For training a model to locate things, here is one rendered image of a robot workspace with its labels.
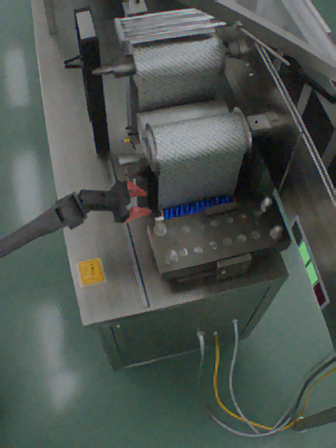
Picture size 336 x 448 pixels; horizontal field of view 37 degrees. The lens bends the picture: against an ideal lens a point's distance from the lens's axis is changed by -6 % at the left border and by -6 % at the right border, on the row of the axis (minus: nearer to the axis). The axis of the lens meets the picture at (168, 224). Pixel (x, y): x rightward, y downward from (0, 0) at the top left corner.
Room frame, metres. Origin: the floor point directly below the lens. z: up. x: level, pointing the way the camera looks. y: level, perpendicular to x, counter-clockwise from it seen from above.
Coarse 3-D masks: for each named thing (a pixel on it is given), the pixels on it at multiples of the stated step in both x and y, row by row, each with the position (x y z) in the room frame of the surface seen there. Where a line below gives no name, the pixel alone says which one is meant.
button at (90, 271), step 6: (96, 258) 0.61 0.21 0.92; (78, 264) 0.59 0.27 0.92; (84, 264) 0.59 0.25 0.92; (90, 264) 0.59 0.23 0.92; (96, 264) 0.59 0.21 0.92; (78, 270) 0.57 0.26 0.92; (84, 270) 0.57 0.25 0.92; (90, 270) 0.57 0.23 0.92; (96, 270) 0.57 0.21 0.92; (84, 276) 0.55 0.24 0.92; (90, 276) 0.55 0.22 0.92; (96, 276) 0.55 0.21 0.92; (102, 276) 0.56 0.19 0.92; (84, 282) 0.53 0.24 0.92; (90, 282) 0.54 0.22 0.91
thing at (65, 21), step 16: (64, 0) 1.68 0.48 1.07; (80, 0) 1.70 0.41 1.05; (96, 0) 1.72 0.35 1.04; (112, 0) 1.74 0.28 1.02; (128, 0) 1.76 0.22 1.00; (144, 0) 1.78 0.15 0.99; (160, 0) 1.80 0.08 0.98; (64, 16) 1.68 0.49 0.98; (96, 16) 1.72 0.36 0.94; (112, 16) 1.74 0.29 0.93
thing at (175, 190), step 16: (176, 176) 0.75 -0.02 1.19; (192, 176) 0.76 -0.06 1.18; (208, 176) 0.78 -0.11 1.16; (224, 176) 0.79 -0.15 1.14; (160, 192) 0.74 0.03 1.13; (176, 192) 0.75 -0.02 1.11; (192, 192) 0.77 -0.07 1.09; (208, 192) 0.78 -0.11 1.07; (224, 192) 0.80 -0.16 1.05; (160, 208) 0.74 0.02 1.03
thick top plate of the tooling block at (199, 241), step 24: (192, 216) 0.72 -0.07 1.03; (216, 216) 0.72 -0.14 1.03; (240, 216) 0.73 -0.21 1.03; (264, 216) 0.73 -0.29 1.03; (168, 240) 0.64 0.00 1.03; (192, 240) 0.64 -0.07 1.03; (216, 240) 0.65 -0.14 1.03; (240, 240) 0.65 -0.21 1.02; (264, 240) 0.65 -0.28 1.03; (288, 240) 0.66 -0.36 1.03; (168, 264) 0.56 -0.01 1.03; (192, 264) 0.57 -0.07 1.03; (216, 264) 0.58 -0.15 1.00
